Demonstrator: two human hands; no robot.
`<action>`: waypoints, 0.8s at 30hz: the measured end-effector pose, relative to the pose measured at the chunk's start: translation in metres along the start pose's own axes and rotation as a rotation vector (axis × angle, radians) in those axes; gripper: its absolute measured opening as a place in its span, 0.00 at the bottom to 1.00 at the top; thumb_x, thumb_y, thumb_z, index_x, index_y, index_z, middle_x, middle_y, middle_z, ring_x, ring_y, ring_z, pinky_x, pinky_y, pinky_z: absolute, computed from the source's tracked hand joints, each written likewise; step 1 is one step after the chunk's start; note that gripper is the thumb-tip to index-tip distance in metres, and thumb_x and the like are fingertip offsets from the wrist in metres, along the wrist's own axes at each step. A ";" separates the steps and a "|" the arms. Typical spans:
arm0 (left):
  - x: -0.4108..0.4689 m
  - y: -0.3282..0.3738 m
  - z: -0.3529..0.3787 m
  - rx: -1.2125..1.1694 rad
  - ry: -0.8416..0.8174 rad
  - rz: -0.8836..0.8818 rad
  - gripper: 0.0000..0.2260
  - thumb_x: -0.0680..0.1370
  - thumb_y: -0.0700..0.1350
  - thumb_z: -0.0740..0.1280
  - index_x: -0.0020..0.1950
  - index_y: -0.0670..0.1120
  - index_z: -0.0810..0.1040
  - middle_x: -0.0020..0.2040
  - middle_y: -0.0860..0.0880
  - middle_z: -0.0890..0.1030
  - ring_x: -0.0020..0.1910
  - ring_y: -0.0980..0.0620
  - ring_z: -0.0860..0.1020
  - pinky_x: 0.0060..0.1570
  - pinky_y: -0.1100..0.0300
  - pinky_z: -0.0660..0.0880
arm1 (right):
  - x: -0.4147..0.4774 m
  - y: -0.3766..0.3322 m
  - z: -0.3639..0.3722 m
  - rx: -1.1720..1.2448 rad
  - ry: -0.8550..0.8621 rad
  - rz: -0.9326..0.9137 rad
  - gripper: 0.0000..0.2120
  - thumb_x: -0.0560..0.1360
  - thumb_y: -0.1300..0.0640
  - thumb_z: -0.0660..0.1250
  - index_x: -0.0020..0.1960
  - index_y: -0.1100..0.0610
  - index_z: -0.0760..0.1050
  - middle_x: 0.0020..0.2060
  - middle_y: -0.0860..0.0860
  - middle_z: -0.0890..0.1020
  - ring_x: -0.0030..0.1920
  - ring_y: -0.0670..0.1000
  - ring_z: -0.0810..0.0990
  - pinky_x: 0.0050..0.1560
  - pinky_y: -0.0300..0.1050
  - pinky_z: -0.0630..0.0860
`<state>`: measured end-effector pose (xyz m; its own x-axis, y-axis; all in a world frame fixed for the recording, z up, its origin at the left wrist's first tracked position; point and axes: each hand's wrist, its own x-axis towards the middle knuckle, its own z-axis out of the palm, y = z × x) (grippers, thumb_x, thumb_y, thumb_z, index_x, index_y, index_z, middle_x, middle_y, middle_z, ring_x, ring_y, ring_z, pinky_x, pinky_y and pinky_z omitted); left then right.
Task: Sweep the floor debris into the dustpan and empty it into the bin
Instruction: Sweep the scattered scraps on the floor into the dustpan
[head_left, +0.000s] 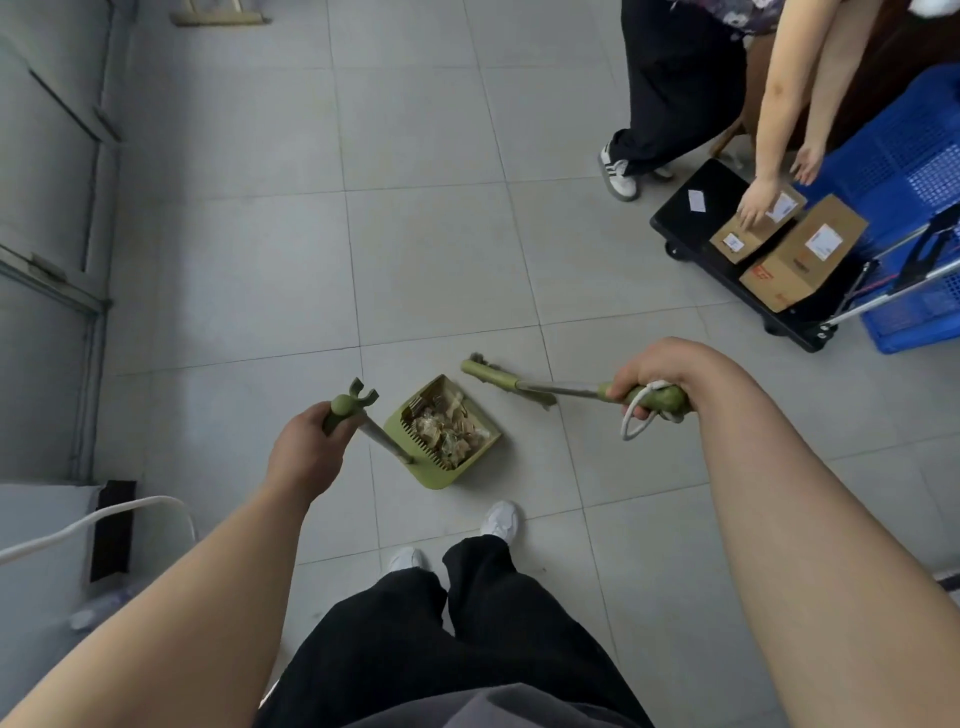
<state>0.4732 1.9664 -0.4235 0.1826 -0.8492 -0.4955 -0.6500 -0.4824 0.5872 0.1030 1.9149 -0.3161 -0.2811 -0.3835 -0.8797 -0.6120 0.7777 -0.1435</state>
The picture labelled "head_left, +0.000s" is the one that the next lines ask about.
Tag person's left hand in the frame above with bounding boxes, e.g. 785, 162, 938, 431
266, 401, 369, 504

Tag person's right hand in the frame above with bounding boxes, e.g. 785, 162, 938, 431
605, 337, 714, 423

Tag green dustpan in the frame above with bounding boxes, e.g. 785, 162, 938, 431
322, 374, 502, 490

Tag green broom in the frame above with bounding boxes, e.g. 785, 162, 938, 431
459, 353, 693, 442

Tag person's right forearm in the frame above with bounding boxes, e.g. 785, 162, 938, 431
674, 341, 960, 728

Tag person's left forearm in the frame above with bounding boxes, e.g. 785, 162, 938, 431
0, 487, 313, 728

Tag grey tiled floor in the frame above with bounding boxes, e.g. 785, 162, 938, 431
0, 0, 960, 728

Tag person's right white shoe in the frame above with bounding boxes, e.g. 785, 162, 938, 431
479, 500, 520, 545

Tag person's black trousers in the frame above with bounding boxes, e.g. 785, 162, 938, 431
254, 533, 654, 728

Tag person's grey shirt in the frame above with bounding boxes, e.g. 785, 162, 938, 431
337, 682, 639, 728

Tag black platform trolley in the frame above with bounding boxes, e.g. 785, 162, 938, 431
649, 157, 960, 354

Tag cardboard box white label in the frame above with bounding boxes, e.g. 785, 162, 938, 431
709, 183, 808, 265

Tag small cardboard box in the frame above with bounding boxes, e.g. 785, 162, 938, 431
738, 194, 870, 314

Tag clear plastic water bottle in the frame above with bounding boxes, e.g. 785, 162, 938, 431
68, 584, 144, 631

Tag fixed glass window panel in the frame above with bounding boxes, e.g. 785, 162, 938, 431
0, 254, 114, 481

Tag blue plastic crate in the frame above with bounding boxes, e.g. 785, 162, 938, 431
798, 63, 960, 355

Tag brown wooden furniture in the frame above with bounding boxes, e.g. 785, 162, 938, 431
708, 0, 960, 159

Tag aluminium screen door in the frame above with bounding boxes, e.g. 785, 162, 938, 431
0, 0, 121, 301

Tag woven wooden folding stool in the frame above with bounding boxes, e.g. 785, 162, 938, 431
170, 0, 270, 28

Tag white cable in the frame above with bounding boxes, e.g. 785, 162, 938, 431
0, 496, 198, 565

